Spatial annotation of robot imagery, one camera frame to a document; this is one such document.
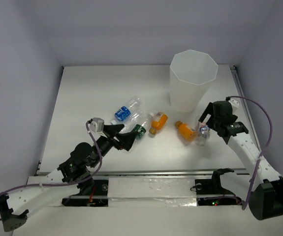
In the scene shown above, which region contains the clear bottle red blue label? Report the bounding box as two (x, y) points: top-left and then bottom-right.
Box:
(194, 115), (210, 146)

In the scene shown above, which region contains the orange bottle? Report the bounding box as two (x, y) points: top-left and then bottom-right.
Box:
(175, 121), (197, 142)
(149, 112), (168, 136)

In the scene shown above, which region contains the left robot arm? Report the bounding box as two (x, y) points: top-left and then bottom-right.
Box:
(0, 118), (138, 232)

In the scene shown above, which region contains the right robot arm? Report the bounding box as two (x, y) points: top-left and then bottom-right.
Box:
(199, 96), (283, 220)

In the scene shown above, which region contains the white octagonal plastic bin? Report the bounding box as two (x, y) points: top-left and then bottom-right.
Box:
(169, 50), (219, 113)

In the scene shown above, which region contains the clear bottle green label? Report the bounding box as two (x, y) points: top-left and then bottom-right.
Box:
(120, 112), (155, 140)

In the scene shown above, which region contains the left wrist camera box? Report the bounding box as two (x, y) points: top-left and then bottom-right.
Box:
(86, 118), (104, 134)

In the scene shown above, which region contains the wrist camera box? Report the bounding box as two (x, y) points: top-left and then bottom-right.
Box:
(86, 118), (104, 134)
(225, 97), (240, 114)

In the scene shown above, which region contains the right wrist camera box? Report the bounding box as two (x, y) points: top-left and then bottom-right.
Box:
(225, 97), (240, 114)

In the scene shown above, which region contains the aluminium right side rail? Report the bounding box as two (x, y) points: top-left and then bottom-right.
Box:
(230, 66), (261, 151)

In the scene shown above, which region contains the aluminium rail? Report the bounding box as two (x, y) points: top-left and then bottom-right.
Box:
(33, 161), (248, 176)
(230, 66), (261, 151)

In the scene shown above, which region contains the aluminium front rail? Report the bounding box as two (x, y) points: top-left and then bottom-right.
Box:
(33, 161), (248, 176)

